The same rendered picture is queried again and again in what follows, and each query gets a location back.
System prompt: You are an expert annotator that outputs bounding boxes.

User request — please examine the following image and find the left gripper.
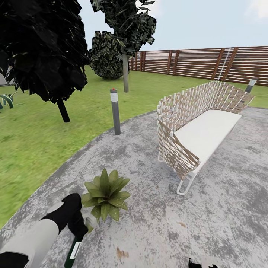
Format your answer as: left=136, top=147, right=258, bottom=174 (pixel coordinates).
left=67, top=214, right=88, bottom=240

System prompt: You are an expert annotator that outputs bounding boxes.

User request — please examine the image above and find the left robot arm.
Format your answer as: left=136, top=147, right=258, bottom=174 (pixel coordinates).
left=0, top=193, right=98, bottom=268

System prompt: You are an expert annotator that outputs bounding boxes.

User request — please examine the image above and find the insectifuge atomizer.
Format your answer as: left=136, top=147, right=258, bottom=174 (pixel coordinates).
left=64, top=238, right=82, bottom=268

